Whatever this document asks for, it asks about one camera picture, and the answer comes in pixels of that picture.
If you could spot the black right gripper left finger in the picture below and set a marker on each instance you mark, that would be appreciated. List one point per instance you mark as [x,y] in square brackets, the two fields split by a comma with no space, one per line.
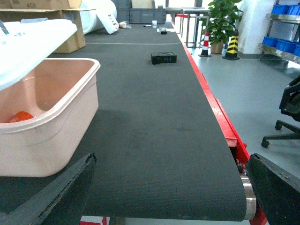
[61,202]

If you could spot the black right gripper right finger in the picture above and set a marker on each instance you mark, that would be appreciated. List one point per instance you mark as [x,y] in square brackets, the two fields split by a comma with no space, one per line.
[277,191]

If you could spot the orange cylindrical capacitor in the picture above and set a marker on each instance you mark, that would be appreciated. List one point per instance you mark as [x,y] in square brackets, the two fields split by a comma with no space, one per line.
[20,116]

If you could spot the white box lid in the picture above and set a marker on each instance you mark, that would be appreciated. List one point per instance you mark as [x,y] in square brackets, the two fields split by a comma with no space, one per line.
[24,45]

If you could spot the pink plastic box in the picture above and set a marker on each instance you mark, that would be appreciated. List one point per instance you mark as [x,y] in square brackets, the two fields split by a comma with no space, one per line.
[61,94]

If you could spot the cardboard box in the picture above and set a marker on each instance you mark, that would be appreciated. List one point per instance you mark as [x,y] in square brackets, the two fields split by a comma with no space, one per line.
[41,11]

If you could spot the black conveyor belt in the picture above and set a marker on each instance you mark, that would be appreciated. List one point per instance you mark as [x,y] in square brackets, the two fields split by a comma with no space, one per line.
[160,150]

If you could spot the yellow black striped cone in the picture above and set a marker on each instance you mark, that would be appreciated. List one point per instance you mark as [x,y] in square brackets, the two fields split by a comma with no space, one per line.
[232,50]

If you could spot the steel shelf with bins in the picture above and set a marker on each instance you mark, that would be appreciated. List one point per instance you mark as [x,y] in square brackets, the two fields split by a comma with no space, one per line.
[282,38]

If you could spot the red white traffic cone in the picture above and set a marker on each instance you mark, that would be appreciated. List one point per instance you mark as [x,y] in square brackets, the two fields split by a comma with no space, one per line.
[205,48]

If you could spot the black electronic device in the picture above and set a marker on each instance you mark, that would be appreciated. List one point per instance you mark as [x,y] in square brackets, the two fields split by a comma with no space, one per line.
[163,57]

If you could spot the potted green plant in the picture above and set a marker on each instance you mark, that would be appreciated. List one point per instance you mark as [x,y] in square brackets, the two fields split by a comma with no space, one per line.
[223,15]

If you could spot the white foam roll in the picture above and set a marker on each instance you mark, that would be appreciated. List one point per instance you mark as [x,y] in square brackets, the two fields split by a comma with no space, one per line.
[101,14]

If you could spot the white paper cup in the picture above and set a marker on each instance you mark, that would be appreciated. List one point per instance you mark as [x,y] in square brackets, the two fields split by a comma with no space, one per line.
[154,23]

